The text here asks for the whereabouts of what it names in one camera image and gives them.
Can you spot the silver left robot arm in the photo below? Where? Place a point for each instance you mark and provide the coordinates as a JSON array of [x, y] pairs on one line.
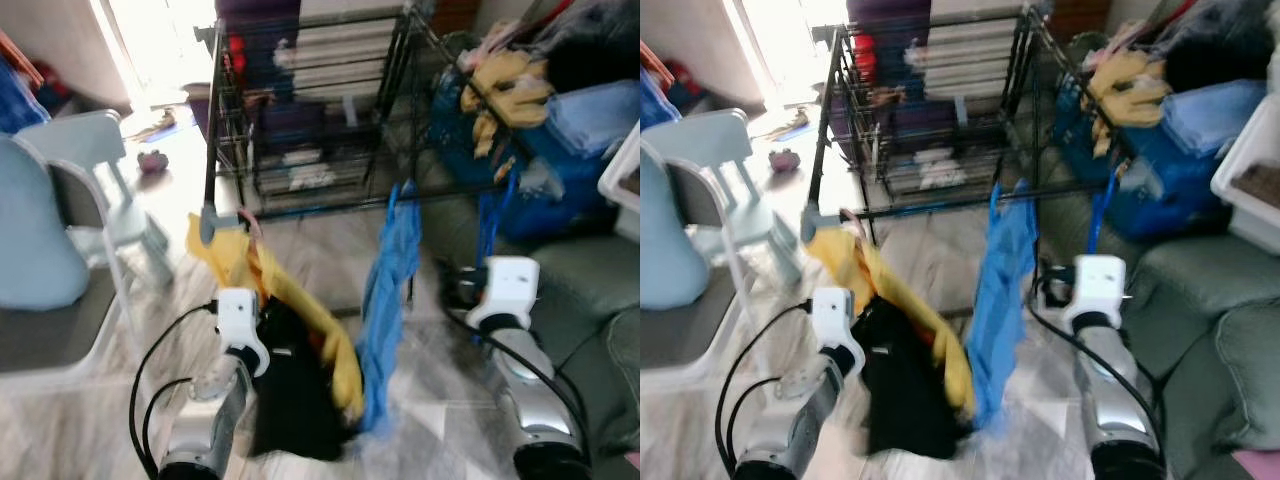
[[210, 410], [795, 410]]

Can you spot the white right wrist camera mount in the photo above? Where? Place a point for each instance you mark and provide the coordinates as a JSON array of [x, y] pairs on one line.
[[510, 285], [1098, 285]]

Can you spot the grey green sofa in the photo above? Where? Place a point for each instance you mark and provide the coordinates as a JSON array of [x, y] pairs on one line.
[[1210, 300], [590, 290]]

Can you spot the pink plastic hanger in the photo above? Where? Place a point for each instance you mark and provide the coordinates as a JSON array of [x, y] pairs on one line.
[[256, 225], [853, 222]]

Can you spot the light blue folded cloth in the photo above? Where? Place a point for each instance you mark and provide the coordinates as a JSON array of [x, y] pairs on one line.
[[1215, 115], [595, 115]]

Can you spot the yellow t-shirt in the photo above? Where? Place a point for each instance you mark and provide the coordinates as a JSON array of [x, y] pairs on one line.
[[940, 340], [330, 340]]

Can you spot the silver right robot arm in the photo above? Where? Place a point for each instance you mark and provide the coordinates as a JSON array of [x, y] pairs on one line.
[[530, 400], [1115, 400]]

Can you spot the grey folding chair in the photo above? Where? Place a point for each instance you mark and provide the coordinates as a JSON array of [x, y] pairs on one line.
[[670, 335], [50, 335]]

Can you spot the black cloth heap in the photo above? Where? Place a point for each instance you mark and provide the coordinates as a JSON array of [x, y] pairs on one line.
[[1220, 45], [595, 45]]

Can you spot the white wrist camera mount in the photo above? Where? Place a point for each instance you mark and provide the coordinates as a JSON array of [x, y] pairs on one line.
[[238, 315], [832, 315], [1098, 285], [510, 285]]

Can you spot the black metal drying rack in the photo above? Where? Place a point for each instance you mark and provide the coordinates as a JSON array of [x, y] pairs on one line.
[[830, 120], [215, 120]]

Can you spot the light blue cushion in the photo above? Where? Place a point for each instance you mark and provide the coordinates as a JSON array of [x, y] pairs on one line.
[[35, 230], [665, 235]]

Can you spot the mustard crumpled garment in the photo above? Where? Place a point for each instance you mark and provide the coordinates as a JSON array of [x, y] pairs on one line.
[[505, 85], [1128, 88]]

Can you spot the pale plastic chair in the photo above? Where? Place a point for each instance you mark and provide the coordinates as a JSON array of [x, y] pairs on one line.
[[90, 140], [715, 140]]

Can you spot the blue t-shirt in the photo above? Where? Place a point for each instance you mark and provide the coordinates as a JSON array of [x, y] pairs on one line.
[[1005, 290], [390, 290]]

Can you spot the white plastic basket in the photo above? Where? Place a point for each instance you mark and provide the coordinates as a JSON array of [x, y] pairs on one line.
[[1250, 170], [625, 190]]

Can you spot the black garment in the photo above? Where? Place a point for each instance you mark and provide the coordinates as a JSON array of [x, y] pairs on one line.
[[910, 390], [300, 390]]

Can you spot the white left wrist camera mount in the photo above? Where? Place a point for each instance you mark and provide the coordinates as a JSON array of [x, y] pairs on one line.
[[238, 315], [832, 315]]

